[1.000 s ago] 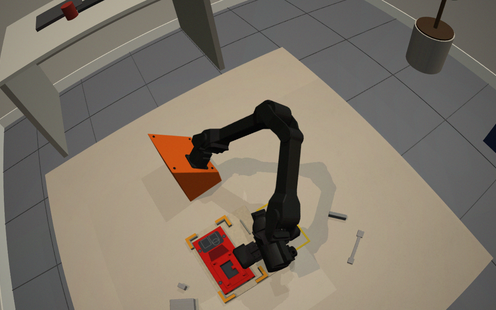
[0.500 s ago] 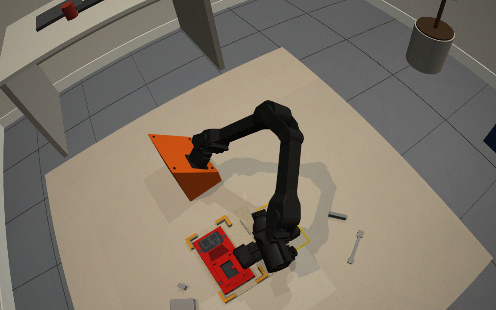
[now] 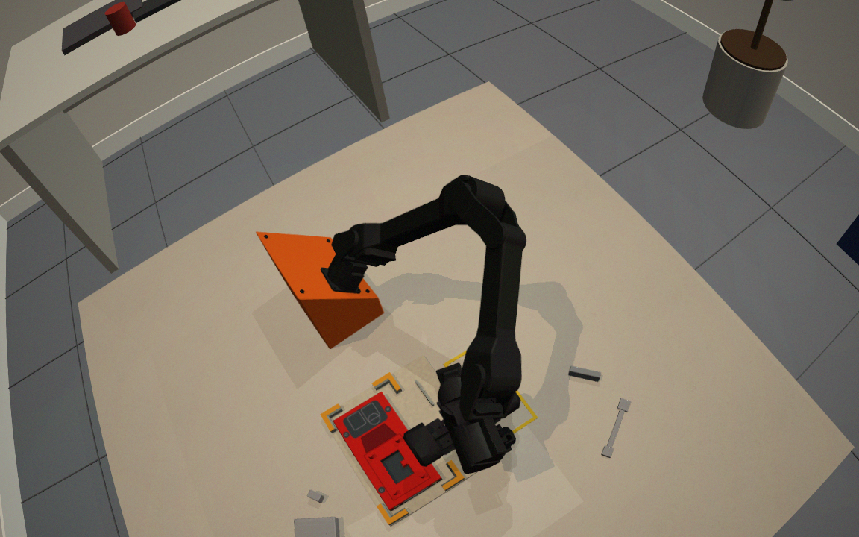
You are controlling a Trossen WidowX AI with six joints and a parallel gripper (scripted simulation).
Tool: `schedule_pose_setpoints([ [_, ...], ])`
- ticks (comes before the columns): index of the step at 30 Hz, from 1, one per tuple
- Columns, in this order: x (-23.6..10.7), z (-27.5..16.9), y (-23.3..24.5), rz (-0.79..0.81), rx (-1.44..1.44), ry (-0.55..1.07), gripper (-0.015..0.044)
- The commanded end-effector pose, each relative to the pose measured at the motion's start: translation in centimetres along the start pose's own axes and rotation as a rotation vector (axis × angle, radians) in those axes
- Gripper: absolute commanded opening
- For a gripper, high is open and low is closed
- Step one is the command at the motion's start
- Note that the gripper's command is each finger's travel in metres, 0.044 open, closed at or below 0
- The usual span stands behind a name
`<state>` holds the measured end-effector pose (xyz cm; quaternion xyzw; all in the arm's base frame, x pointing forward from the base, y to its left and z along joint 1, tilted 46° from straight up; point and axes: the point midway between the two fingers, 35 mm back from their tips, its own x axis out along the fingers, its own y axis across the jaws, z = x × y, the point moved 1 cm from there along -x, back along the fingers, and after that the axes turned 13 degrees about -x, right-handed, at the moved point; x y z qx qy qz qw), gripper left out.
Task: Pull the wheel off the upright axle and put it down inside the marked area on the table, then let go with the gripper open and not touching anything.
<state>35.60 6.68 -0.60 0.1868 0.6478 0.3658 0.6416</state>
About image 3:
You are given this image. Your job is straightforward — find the grey dumbbell-shaped bar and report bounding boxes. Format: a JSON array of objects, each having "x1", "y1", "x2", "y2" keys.
[{"x1": 601, "y1": 398, "x2": 631, "y2": 458}]

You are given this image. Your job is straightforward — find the yellow tape outline on table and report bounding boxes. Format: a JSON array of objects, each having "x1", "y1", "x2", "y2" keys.
[{"x1": 444, "y1": 351, "x2": 538, "y2": 433}]

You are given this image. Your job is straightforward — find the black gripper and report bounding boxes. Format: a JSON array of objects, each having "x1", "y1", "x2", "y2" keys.
[{"x1": 403, "y1": 392, "x2": 521, "y2": 467}]

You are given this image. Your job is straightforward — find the black rectangular bar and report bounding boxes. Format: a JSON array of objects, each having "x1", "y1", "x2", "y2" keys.
[{"x1": 568, "y1": 366, "x2": 601, "y2": 382}]

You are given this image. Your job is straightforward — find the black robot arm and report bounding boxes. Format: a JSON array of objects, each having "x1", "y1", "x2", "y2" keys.
[{"x1": 321, "y1": 175, "x2": 526, "y2": 474}]

